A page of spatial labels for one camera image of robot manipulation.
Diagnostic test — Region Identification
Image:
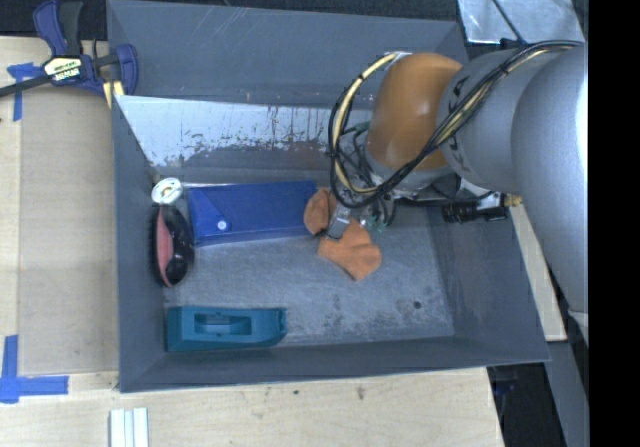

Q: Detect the grey metal bin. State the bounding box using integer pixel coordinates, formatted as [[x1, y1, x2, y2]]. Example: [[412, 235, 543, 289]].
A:
[[105, 0, 552, 394]]

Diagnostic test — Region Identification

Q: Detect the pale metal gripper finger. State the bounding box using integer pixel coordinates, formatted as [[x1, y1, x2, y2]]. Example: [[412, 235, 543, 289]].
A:
[[325, 204, 352, 241]]

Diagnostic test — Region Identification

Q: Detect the teal plastic tape dispenser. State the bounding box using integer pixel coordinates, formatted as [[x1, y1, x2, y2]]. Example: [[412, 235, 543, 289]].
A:
[[164, 305, 289, 354]]

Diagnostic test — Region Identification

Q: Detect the orange cloth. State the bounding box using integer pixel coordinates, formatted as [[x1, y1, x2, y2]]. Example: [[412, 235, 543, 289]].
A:
[[303, 187, 383, 282]]

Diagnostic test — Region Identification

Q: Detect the pale wood board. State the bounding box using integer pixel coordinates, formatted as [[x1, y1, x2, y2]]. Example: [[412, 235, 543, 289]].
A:
[[17, 87, 121, 378]]

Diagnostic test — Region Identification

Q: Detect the blue flat box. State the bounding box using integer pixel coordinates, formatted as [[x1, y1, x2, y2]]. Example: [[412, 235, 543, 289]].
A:
[[185, 179, 321, 248]]

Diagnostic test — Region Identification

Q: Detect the white round fitting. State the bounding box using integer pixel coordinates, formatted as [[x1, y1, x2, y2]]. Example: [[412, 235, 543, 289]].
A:
[[150, 177, 184, 207]]

